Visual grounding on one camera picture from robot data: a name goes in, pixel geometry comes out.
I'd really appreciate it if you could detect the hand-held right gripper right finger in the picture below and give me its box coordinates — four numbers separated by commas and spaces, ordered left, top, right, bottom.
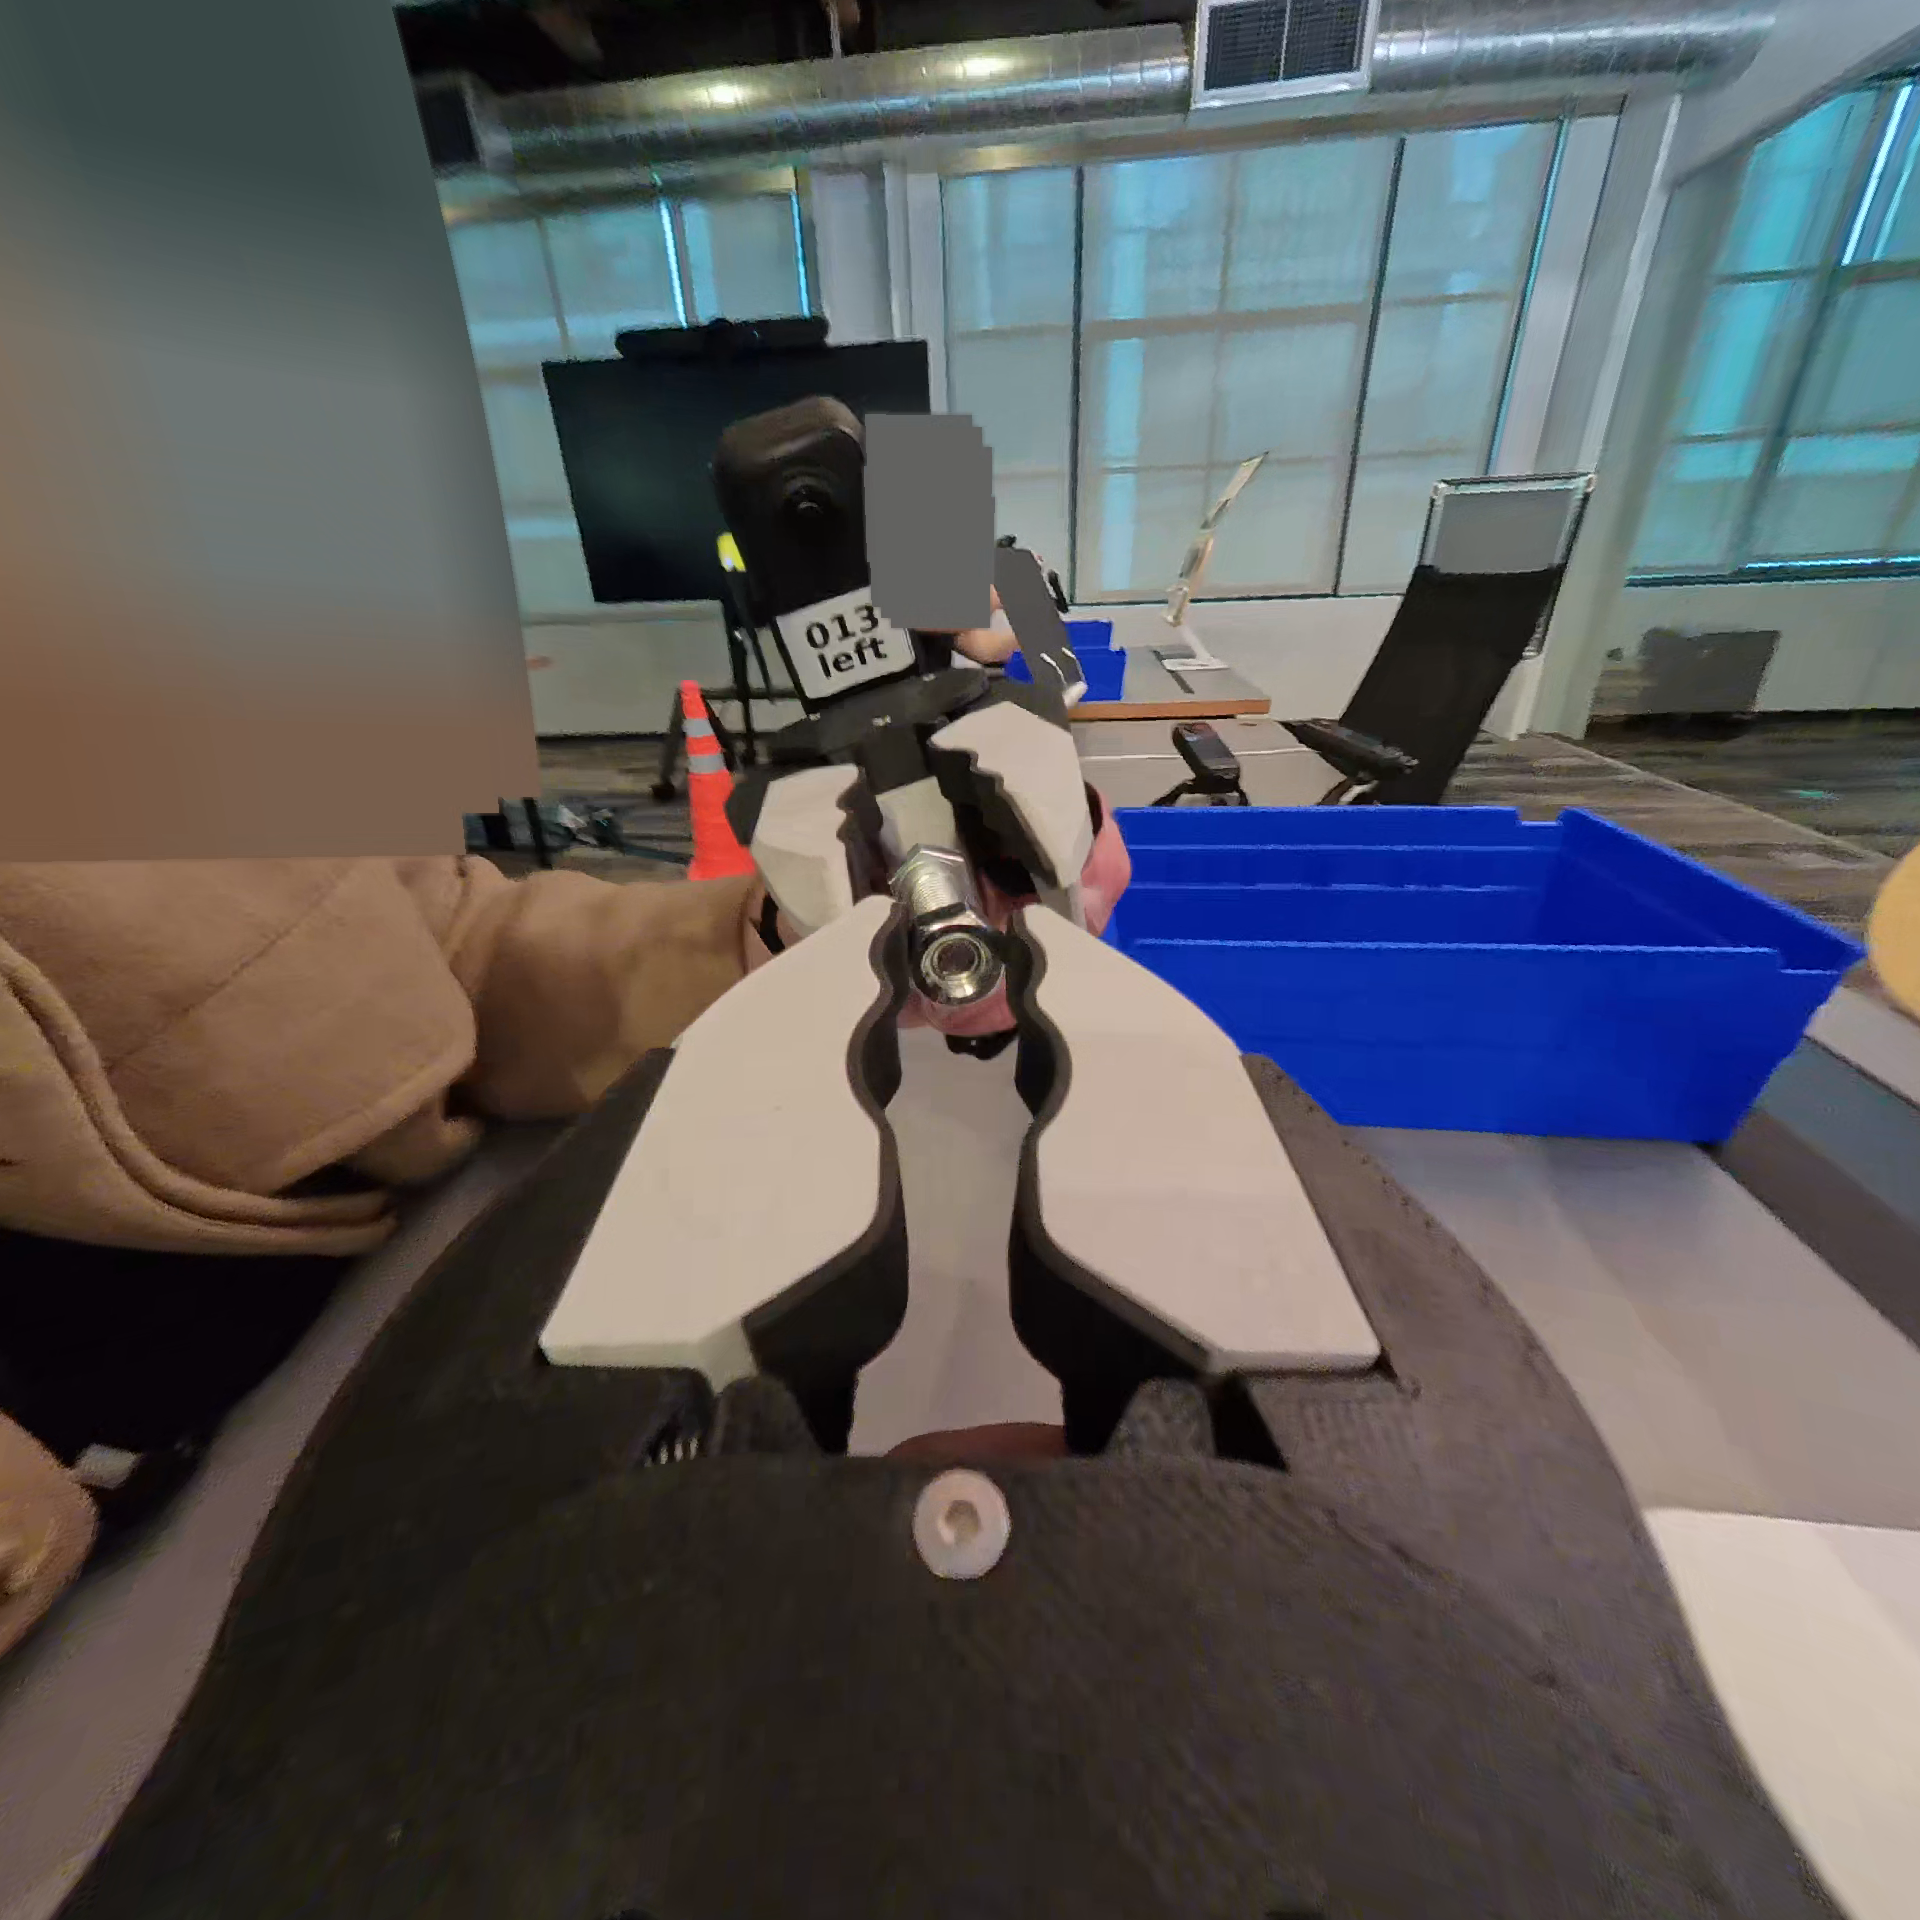
1012, 908, 1382, 1451

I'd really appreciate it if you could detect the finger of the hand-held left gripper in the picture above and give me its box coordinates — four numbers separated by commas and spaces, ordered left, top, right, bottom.
932, 700, 1099, 926
751, 761, 878, 930

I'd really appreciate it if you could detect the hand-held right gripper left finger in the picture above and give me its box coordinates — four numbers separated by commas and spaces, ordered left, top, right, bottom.
536, 902, 910, 1451

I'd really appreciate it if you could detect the silver hex bolt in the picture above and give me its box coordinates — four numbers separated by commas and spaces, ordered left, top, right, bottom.
884, 843, 1003, 1008

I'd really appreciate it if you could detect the person's left forearm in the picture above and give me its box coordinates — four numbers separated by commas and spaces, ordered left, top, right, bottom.
435, 856, 780, 1121

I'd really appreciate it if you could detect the grey desk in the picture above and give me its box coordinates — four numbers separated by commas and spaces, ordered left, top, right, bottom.
0, 1035, 1920, 1920

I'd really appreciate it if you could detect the orange traffic cone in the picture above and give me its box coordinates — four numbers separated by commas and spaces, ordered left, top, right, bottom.
680, 679, 758, 887

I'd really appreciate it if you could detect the black monitor screen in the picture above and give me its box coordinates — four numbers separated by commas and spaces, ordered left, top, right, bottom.
539, 338, 932, 612

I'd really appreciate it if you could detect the black monitor stand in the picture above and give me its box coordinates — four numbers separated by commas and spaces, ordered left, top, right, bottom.
653, 600, 780, 805

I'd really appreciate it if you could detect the idle gripper device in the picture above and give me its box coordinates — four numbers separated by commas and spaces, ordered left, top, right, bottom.
1146, 720, 1255, 815

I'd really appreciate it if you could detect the dark document board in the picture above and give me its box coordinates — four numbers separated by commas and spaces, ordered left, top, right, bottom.
988, 535, 1091, 709

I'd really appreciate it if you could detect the distant work table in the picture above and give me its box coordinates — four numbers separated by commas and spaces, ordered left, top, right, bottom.
961, 638, 1273, 724

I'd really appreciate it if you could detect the clear acrylic stand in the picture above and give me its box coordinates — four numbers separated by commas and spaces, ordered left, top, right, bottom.
1161, 451, 1271, 625

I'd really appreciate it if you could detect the blue plastic bin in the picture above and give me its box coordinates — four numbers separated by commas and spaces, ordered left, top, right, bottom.
1105, 805, 1867, 1148

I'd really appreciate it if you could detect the black mesh chair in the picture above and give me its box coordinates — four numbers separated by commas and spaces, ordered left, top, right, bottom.
1284, 473, 1601, 815

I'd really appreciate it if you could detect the beige jacket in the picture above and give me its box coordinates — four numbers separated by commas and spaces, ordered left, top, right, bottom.
0, 856, 512, 1653

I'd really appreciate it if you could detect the white air vent grille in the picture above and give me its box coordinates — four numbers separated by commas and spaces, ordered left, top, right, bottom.
1190, 0, 1382, 109

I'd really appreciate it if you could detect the dark grey box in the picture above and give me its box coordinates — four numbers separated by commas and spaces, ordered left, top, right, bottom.
1643, 627, 1781, 720

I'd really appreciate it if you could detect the wooden document board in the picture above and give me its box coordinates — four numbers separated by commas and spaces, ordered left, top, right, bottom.
1867, 845, 1920, 1021

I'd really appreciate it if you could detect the silver ventilation duct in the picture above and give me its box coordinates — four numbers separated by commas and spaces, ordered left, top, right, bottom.
435, 0, 1778, 174

